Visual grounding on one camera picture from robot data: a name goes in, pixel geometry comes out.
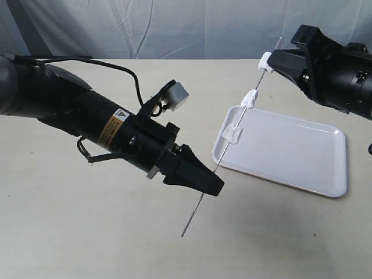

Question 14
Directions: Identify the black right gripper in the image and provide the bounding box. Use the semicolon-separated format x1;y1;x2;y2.
267;25;371;119

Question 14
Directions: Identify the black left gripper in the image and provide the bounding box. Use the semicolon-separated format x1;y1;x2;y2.
121;115;224;196

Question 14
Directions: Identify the thin metal skewer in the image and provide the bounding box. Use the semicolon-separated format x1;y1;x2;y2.
181;36;283;238

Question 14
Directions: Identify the white cotton piece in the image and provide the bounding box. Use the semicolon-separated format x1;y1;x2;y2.
257;52;274;74
222;123;244;145
240;89;259;109

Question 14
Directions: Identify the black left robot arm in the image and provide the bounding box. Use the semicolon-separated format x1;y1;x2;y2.
1;54;224;196

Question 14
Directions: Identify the white plastic tray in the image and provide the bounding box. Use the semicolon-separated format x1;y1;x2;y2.
212;106;349;198

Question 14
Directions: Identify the white backdrop curtain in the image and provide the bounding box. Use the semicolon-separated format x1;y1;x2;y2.
1;0;371;59

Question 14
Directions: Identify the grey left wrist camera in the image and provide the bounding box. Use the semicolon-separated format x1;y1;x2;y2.
160;80;189;111

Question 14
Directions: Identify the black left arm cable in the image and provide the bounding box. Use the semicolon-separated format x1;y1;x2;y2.
43;57;146;166

